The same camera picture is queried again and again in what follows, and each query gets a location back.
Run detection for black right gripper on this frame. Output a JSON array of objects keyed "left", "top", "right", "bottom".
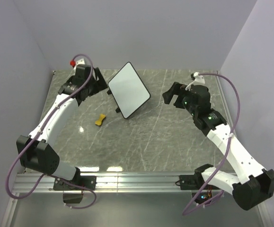
[{"left": 162, "top": 82, "right": 197, "bottom": 116}]

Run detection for black framed small whiteboard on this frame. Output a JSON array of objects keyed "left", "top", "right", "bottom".
[{"left": 107, "top": 62, "right": 151, "bottom": 119}]

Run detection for yellow black whiteboard eraser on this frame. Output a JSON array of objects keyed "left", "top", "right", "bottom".
[{"left": 95, "top": 114, "right": 106, "bottom": 127}]

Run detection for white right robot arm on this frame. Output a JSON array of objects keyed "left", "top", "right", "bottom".
[{"left": 162, "top": 82, "right": 274, "bottom": 210}]

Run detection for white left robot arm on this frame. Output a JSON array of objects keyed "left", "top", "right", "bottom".
[{"left": 16, "top": 64, "right": 107, "bottom": 190}]

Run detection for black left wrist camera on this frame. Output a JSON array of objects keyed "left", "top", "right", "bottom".
[{"left": 73, "top": 64, "right": 91, "bottom": 84}]

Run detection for aluminium right side rail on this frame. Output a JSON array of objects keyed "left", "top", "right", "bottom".
[{"left": 212, "top": 70, "right": 256, "bottom": 175}]

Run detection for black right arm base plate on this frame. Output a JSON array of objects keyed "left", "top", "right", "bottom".
[{"left": 175, "top": 174, "right": 205, "bottom": 190}]

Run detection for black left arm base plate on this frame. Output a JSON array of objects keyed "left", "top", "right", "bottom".
[{"left": 53, "top": 175, "right": 97, "bottom": 191}]

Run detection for aluminium front mounting rail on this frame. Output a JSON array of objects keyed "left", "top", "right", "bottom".
[{"left": 12, "top": 172, "right": 193, "bottom": 194}]

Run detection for aluminium left side rail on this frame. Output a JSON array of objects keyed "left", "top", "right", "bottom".
[{"left": 0, "top": 198, "right": 18, "bottom": 227}]

